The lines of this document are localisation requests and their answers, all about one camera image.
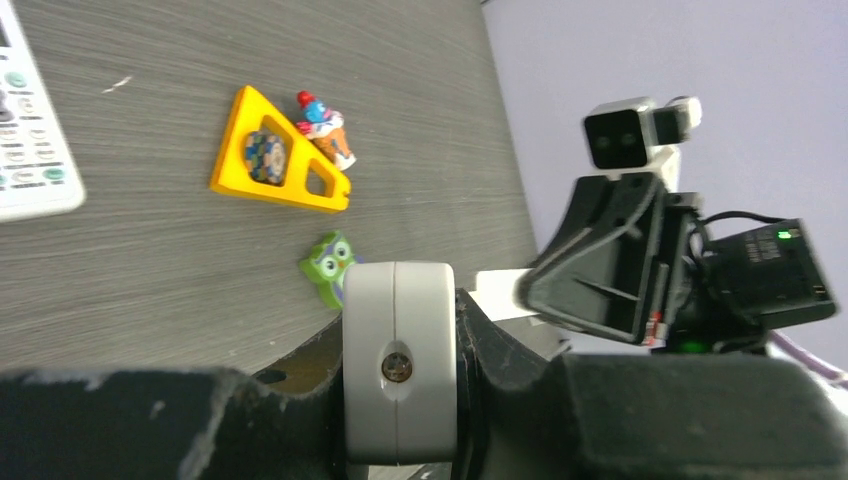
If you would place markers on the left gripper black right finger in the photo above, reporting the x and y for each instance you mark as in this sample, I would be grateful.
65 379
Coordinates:
639 417

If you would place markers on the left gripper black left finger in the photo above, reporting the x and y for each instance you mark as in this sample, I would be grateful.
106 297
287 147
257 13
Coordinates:
283 422

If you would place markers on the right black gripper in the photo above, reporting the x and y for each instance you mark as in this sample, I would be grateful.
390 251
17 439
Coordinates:
615 264

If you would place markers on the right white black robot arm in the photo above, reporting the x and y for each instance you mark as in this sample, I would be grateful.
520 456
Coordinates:
737 289

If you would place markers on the green monster toy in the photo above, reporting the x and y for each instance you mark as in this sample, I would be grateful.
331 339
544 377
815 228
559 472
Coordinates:
326 265

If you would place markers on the yellow triangular toy block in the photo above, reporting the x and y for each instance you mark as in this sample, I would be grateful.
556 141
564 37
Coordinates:
311 180

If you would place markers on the small red blue figurine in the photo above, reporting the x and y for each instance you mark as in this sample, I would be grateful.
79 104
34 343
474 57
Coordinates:
324 127

